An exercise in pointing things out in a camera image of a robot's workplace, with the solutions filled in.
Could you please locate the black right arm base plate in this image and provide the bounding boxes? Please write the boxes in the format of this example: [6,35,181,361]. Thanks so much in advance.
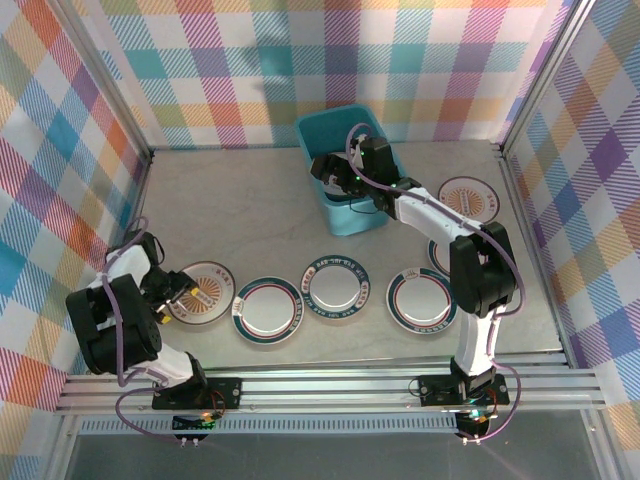
[417,372,510,407]

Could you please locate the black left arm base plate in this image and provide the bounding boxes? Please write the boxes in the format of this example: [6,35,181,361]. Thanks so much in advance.
[152,377,244,409]

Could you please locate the white plate green red rings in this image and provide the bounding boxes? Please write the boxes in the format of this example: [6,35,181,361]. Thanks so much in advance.
[427,238,454,279]
[385,267,457,335]
[230,275,306,347]

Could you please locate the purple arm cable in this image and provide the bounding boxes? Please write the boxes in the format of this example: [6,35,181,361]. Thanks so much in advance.
[102,215,211,444]
[345,122,527,444]

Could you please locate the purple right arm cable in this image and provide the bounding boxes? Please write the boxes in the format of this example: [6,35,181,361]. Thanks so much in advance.
[345,122,527,444]

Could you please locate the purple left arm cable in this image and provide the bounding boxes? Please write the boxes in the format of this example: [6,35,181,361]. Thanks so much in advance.
[102,215,211,444]

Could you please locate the orange sunburst plate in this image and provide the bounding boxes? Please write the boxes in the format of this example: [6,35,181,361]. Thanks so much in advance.
[167,260,236,326]
[438,175,503,227]

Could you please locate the small controller board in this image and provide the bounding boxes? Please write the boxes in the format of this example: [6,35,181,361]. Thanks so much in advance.
[172,412,219,446]
[457,409,494,444]

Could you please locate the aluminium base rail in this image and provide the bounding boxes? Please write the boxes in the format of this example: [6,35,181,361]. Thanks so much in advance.
[54,352,606,416]

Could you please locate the aluminium frame post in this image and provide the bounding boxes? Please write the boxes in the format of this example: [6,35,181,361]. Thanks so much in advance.
[52,0,156,166]
[492,0,599,159]

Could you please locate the slotted grey cable duct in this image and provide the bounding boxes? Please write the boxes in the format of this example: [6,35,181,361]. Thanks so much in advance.
[77,417,461,434]

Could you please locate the blue plastic bin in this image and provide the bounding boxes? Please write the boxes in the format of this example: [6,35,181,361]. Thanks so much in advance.
[293,103,422,237]

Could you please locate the white plate dark lettered rim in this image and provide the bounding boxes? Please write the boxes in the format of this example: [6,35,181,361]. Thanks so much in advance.
[299,254,371,324]

